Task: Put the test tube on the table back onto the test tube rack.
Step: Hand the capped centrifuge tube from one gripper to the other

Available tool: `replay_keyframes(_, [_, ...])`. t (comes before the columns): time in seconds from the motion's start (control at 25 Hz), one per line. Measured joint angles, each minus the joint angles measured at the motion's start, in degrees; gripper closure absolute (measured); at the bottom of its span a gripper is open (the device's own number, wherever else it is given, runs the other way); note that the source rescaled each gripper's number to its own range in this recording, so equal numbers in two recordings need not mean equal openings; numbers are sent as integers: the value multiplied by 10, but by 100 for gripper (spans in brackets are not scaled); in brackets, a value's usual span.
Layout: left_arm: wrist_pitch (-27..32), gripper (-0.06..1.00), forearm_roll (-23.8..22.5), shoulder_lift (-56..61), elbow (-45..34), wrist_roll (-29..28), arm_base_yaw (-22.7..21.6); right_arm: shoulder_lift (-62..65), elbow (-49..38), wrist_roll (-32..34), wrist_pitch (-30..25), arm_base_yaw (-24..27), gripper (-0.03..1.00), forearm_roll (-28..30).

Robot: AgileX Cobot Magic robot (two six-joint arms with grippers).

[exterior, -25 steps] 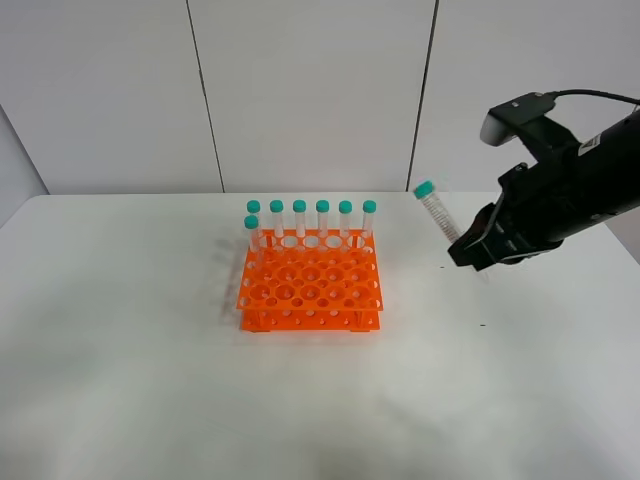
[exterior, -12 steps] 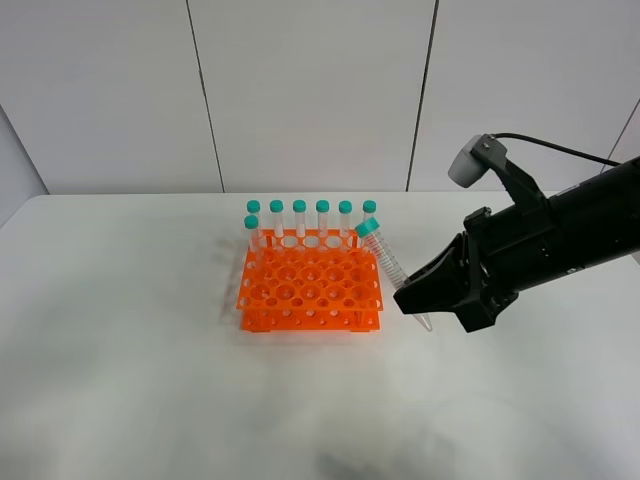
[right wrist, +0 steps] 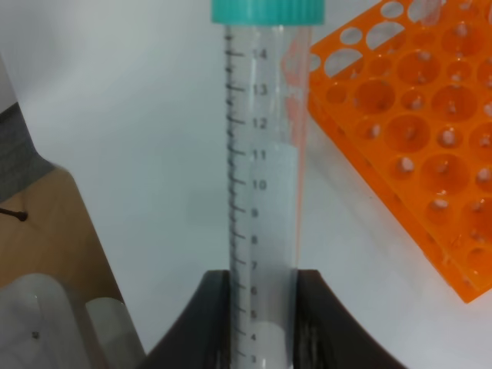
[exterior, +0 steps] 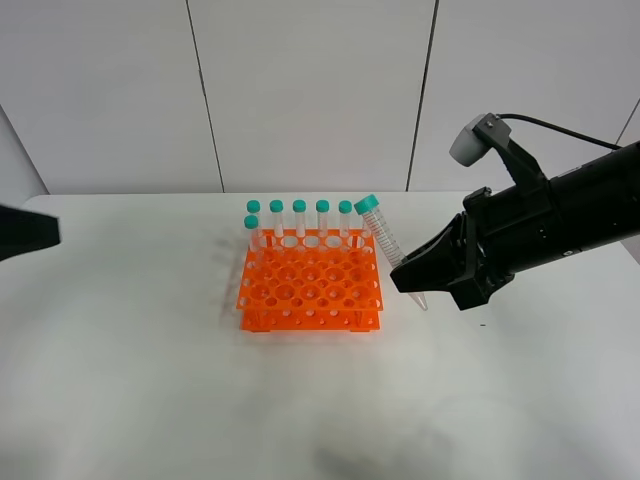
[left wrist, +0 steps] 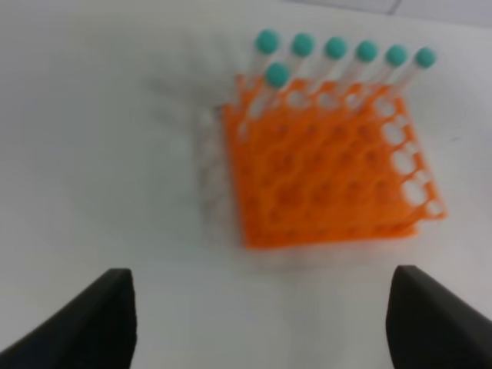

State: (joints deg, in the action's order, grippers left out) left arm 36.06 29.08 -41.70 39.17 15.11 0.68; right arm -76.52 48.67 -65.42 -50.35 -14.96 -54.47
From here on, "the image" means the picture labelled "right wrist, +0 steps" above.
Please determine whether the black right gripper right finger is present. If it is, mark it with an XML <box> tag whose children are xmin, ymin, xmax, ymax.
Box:
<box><xmin>294</xmin><ymin>270</ymin><xmax>404</xmax><ymax>369</ymax></box>

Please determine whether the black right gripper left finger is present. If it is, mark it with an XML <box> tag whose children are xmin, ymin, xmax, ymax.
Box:
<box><xmin>142</xmin><ymin>270</ymin><xmax>231</xmax><ymax>369</ymax></box>

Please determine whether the test tube with teal cap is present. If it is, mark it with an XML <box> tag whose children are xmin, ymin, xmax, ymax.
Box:
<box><xmin>211</xmin><ymin>0</ymin><xmax>324</xmax><ymax>368</ymax></box>

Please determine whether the orange test tube rack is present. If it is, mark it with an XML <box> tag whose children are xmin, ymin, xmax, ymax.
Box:
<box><xmin>308</xmin><ymin>1</ymin><xmax>491</xmax><ymax>302</ymax></box>

